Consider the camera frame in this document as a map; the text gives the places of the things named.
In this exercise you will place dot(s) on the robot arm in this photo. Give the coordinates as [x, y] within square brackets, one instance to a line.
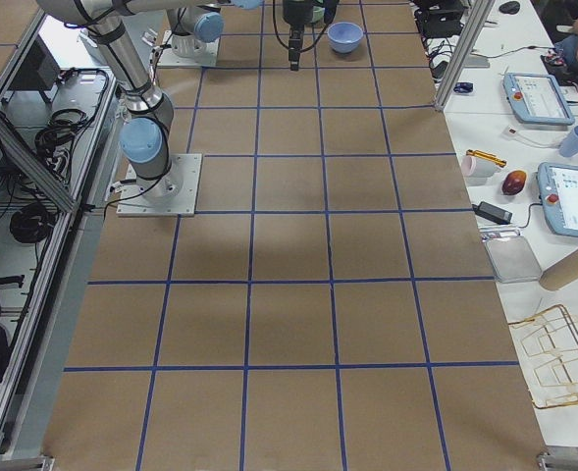
[144, 139]
[193, 29]

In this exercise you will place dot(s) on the gold wire rack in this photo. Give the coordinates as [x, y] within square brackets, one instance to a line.
[547, 345]

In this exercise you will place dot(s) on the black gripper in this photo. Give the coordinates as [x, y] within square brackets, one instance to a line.
[294, 12]

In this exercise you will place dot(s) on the aluminium frame post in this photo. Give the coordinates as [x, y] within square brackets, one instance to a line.
[476, 20]

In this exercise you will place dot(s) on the pink paper cup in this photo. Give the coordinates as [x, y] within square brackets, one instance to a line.
[477, 167]

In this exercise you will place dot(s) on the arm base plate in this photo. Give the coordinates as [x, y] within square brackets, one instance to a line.
[175, 194]
[187, 52]

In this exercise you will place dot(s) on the teach pendant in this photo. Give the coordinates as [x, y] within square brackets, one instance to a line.
[558, 185]
[537, 99]

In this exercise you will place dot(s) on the blue bowl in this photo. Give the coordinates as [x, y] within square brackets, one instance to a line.
[344, 37]

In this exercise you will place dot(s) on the small blue black device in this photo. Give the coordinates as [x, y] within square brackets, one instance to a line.
[463, 87]

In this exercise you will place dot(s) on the metal tray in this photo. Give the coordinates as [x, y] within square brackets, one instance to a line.
[511, 255]

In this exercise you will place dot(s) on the red mango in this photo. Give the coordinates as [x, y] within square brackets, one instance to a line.
[514, 183]

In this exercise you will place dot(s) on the near teach pendant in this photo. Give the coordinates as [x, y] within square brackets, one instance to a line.
[558, 185]

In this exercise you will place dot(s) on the green bowl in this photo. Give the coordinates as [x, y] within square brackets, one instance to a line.
[318, 13]

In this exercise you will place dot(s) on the far teach pendant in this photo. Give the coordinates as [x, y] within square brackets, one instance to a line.
[537, 99]

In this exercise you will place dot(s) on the cardboard tube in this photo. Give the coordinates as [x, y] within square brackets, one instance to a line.
[561, 273]

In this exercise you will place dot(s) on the black power brick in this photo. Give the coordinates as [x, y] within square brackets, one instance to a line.
[492, 213]

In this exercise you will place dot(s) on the blue plastic cup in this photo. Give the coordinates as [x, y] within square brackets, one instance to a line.
[569, 145]

